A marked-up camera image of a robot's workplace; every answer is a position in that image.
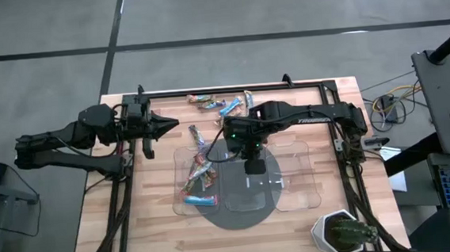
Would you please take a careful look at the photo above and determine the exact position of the black slanted pole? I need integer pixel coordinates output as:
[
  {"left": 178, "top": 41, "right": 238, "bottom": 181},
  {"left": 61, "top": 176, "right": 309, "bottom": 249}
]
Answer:
[{"left": 381, "top": 132, "right": 444, "bottom": 178}]

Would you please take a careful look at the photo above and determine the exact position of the round grey woven placemat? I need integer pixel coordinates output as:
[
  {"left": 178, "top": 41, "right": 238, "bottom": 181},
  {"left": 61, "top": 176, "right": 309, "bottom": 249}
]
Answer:
[{"left": 184, "top": 133, "right": 287, "bottom": 234}]

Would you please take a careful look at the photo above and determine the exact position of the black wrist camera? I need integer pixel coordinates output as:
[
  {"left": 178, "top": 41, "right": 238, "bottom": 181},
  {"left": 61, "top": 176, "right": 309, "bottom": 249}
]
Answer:
[
  {"left": 243, "top": 157, "right": 268, "bottom": 177},
  {"left": 141, "top": 136, "right": 157, "bottom": 161}
]

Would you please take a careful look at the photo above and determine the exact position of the cactus in white pot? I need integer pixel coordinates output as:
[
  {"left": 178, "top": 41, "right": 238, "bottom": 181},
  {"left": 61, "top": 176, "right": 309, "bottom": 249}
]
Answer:
[{"left": 309, "top": 207, "right": 365, "bottom": 252}]

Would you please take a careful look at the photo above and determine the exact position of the white paper sheet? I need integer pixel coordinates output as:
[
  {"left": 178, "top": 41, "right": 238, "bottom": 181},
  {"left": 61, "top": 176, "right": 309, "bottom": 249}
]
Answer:
[{"left": 377, "top": 143, "right": 409, "bottom": 194}]

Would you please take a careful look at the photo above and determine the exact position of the yellow floor cable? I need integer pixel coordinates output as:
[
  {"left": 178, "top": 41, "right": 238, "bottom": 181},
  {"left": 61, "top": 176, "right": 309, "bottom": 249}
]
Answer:
[{"left": 371, "top": 83, "right": 423, "bottom": 113}]

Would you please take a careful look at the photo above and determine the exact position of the blue white granola bar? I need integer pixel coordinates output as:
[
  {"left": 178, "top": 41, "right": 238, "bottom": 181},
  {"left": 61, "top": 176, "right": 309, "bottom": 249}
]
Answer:
[{"left": 242, "top": 89, "right": 255, "bottom": 110}]

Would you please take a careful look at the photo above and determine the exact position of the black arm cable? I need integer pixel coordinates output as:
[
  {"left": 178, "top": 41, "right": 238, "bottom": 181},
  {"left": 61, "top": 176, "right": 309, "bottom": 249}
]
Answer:
[
  {"left": 55, "top": 131, "right": 121, "bottom": 161},
  {"left": 203, "top": 125, "right": 245, "bottom": 165}
]

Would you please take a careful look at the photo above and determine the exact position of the blue brown chewy granola bar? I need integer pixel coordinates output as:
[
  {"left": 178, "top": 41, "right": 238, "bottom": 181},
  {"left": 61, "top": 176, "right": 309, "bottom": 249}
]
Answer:
[
  {"left": 197, "top": 99, "right": 227, "bottom": 111},
  {"left": 188, "top": 124, "right": 208, "bottom": 150}
]

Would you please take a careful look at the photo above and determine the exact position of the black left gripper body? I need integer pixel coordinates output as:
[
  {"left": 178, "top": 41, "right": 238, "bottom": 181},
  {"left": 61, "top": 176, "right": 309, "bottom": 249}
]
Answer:
[{"left": 122, "top": 100, "right": 157, "bottom": 142}]

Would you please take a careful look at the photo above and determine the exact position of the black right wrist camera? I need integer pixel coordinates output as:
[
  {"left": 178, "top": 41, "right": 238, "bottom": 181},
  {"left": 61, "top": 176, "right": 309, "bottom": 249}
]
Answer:
[{"left": 243, "top": 157, "right": 268, "bottom": 177}]

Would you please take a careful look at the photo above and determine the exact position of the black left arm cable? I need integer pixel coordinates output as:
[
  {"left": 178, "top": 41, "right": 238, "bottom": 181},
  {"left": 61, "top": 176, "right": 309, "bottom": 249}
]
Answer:
[{"left": 55, "top": 131, "right": 121, "bottom": 161}]

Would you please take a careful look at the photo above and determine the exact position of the orange brown granola bar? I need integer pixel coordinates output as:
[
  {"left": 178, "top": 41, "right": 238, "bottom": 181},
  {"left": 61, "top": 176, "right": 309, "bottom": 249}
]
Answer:
[{"left": 212, "top": 107, "right": 250, "bottom": 128}]

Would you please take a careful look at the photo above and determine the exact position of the black side handle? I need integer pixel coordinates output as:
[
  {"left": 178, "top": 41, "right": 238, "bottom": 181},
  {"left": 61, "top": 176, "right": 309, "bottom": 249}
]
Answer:
[{"left": 362, "top": 136, "right": 391, "bottom": 150}]

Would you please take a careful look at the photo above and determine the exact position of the green cactus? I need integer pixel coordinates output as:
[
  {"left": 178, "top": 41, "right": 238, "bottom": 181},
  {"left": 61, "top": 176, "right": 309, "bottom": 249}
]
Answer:
[{"left": 328, "top": 215, "right": 379, "bottom": 250}]

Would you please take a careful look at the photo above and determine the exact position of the black floor cable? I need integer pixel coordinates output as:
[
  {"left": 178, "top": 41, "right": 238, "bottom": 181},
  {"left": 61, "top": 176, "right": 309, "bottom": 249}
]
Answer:
[{"left": 0, "top": 161, "right": 45, "bottom": 241}]

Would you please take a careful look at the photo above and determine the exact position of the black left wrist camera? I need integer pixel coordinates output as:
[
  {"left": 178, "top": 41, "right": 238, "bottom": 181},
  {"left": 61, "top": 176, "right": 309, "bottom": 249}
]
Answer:
[{"left": 141, "top": 136, "right": 157, "bottom": 161}]

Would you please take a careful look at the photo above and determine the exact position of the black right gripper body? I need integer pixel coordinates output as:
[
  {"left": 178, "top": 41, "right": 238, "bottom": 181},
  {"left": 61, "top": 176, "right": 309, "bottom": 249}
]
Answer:
[{"left": 222, "top": 113, "right": 271, "bottom": 162}]

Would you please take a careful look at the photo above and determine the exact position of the brown oat granola bar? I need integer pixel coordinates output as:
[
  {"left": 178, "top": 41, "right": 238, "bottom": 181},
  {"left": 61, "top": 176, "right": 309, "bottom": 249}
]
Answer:
[{"left": 186, "top": 93, "right": 215, "bottom": 105}]

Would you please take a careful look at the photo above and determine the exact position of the red green granola bar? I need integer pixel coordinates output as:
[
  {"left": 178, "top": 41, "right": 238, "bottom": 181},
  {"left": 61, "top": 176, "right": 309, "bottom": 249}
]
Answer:
[
  {"left": 193, "top": 151, "right": 208, "bottom": 168},
  {"left": 202, "top": 168, "right": 219, "bottom": 190}
]

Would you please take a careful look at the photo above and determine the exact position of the black power brick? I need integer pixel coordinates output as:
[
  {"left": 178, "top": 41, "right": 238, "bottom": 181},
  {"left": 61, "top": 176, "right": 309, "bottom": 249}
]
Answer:
[{"left": 377, "top": 94, "right": 399, "bottom": 123}]

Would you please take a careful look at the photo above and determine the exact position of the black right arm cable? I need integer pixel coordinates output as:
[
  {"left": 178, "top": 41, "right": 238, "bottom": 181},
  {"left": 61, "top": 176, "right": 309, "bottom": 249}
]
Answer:
[{"left": 203, "top": 125, "right": 245, "bottom": 165}]

